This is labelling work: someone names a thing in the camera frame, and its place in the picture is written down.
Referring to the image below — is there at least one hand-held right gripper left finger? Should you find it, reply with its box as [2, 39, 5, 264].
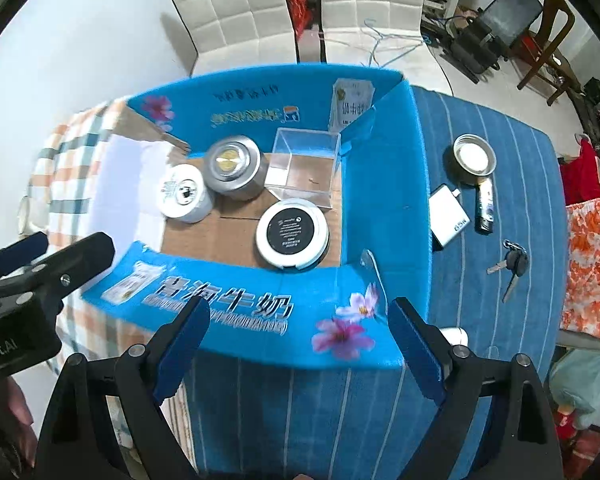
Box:
[35, 296, 216, 480]

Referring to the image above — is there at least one red plastic bag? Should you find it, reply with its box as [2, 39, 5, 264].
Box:
[286, 0, 313, 36]

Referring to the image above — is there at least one black lighter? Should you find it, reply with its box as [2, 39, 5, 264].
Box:
[475, 178, 496, 234]

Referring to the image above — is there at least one white power bank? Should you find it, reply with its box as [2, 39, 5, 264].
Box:
[427, 184, 471, 252]

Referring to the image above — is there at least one white round tin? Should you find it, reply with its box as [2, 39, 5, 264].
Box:
[156, 164, 215, 224]

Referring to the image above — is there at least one orange floral cloth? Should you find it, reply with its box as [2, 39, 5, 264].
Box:
[560, 195, 600, 343]

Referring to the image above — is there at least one light green cloth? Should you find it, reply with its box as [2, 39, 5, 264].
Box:
[550, 345, 600, 431]

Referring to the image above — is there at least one silver round tin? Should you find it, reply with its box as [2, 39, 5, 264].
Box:
[203, 136, 267, 202]

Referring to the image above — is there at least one white tin with black label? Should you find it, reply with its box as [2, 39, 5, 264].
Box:
[255, 199, 329, 270]

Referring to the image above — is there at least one blue wire hanger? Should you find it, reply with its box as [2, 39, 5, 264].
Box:
[362, 17, 426, 68]

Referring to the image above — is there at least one person's left hand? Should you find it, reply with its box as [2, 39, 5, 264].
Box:
[2, 375, 37, 467]

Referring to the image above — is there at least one wooden chair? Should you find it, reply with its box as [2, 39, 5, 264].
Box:
[517, 0, 578, 106]

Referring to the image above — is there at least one checked cloth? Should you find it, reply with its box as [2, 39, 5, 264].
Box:
[30, 100, 196, 480]

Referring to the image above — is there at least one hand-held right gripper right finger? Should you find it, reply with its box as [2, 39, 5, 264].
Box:
[389, 297, 567, 480]

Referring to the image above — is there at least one blue cardboard box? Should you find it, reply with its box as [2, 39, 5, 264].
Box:
[80, 62, 434, 372]

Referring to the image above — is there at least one small silver tin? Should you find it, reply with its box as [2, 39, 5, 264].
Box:
[452, 133, 497, 187]

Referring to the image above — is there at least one bunch of keys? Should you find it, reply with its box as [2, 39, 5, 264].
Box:
[486, 240, 530, 304]

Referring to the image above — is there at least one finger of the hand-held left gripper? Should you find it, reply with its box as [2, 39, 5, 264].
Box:
[0, 232, 50, 282]
[0, 231, 116, 307]

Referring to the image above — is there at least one white printed card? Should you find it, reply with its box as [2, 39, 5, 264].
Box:
[328, 78, 376, 131]

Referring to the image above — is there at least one red cloth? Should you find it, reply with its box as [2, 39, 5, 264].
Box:
[560, 137, 600, 206]

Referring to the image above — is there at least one black exercise bench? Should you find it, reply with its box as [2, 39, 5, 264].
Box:
[440, 0, 546, 83]

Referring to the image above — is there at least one blue striped tablecloth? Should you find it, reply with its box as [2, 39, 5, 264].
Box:
[182, 85, 569, 480]

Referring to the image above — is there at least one clear plastic box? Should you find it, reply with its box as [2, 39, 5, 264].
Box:
[263, 128, 342, 210]

